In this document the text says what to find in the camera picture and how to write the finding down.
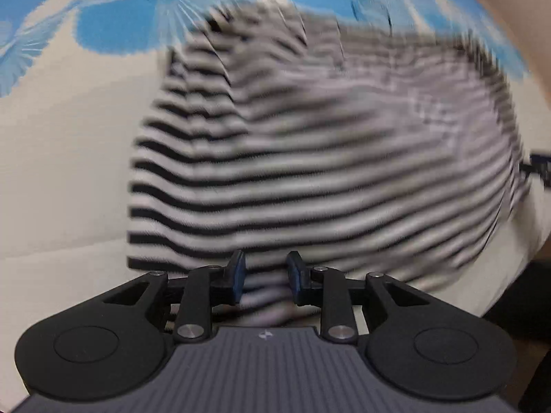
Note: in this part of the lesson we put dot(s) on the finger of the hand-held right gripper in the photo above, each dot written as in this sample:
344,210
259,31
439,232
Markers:
540,164

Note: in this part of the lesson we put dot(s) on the black and white striped shirt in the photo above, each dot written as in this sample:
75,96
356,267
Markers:
301,159

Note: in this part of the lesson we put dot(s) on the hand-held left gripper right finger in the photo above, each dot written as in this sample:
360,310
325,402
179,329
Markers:
294,279

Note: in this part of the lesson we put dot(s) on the blue and white printed blanket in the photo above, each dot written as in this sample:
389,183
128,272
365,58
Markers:
56,159

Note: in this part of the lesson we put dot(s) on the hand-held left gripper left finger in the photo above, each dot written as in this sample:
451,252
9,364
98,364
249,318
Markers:
237,277

